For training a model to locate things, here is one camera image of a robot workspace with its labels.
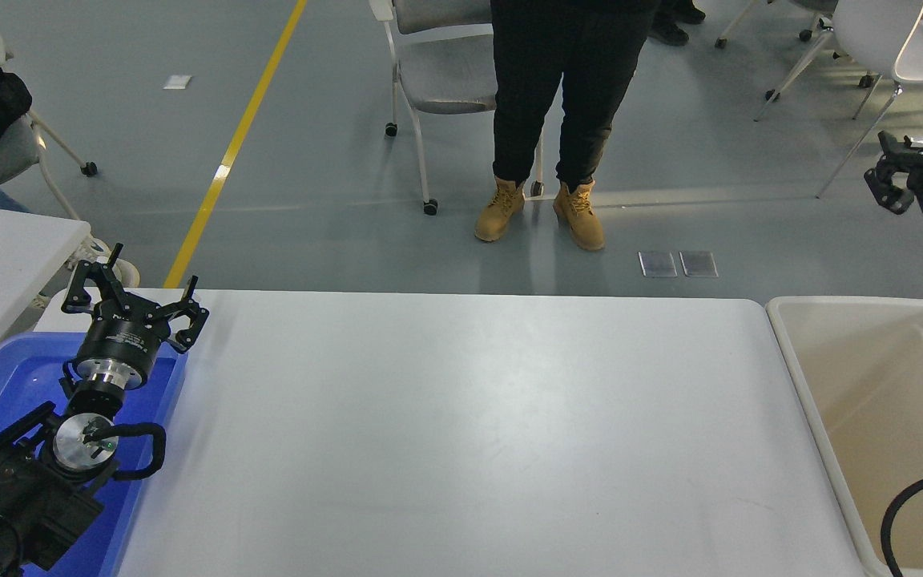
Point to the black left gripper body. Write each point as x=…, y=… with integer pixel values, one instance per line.
x=118, y=340

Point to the blue plastic tray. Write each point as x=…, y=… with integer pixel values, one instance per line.
x=13, y=377

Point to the white plastic chair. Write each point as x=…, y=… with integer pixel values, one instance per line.
x=878, y=32

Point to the seated person's rolling chair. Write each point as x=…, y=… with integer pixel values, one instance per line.
x=13, y=148

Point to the grey chair with casters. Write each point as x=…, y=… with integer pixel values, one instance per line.
x=816, y=5

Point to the large pale plastic bin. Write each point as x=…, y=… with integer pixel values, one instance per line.
x=870, y=385

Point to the clear floor plate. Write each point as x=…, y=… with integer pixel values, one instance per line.
x=658, y=264
x=699, y=264

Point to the person in dark shoes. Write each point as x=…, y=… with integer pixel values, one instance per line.
x=670, y=30

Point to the standing person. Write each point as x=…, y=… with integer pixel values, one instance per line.
x=566, y=80

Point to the grey padded rolling chair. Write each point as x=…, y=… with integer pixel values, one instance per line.
x=445, y=76

